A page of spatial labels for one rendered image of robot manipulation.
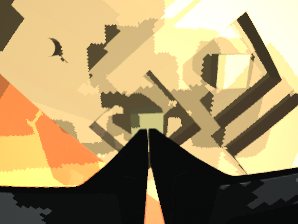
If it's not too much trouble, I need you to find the pale yellow square block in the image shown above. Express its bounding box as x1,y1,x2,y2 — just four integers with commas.
130,107,164,143
210,53,250,89

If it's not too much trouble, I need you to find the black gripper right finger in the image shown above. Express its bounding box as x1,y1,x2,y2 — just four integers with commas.
149,128,298,224

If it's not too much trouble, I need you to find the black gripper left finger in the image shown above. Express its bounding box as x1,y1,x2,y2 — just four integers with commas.
0,129,149,224

